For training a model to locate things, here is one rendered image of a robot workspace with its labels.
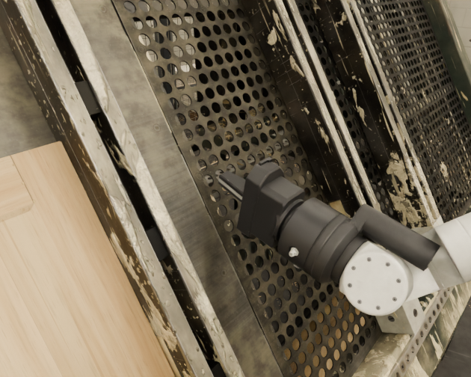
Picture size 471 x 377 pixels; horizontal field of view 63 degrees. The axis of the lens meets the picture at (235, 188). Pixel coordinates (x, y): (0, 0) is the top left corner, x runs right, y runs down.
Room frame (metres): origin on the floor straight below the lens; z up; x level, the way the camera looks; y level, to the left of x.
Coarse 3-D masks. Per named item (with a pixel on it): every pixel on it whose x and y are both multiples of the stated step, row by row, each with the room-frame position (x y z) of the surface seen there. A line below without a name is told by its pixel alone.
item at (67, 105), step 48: (0, 0) 0.47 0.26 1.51; (48, 0) 0.48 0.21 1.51; (48, 48) 0.43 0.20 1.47; (48, 96) 0.43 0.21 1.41; (96, 96) 0.43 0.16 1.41; (96, 144) 0.39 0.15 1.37; (96, 192) 0.38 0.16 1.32; (144, 192) 0.39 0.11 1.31; (144, 240) 0.35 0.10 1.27; (144, 288) 0.33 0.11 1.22; (192, 288) 0.34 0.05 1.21; (192, 336) 0.30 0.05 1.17
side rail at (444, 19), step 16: (432, 0) 1.48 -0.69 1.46; (416, 16) 1.51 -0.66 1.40; (432, 16) 1.47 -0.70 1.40; (448, 16) 1.46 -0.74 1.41; (448, 32) 1.43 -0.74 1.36; (448, 48) 1.42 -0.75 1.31; (464, 48) 1.45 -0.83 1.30; (448, 64) 1.41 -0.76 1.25; (464, 64) 1.38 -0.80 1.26; (464, 80) 1.37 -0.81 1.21; (448, 96) 1.39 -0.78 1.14; (464, 96) 1.35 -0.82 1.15
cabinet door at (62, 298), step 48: (48, 144) 0.41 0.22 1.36; (0, 192) 0.35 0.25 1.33; (48, 192) 0.37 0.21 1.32; (0, 240) 0.32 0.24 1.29; (48, 240) 0.34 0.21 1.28; (96, 240) 0.36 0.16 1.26; (0, 288) 0.29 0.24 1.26; (48, 288) 0.31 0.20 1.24; (96, 288) 0.33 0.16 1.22; (0, 336) 0.26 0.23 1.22; (48, 336) 0.28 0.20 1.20; (96, 336) 0.29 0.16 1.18; (144, 336) 0.32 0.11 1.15
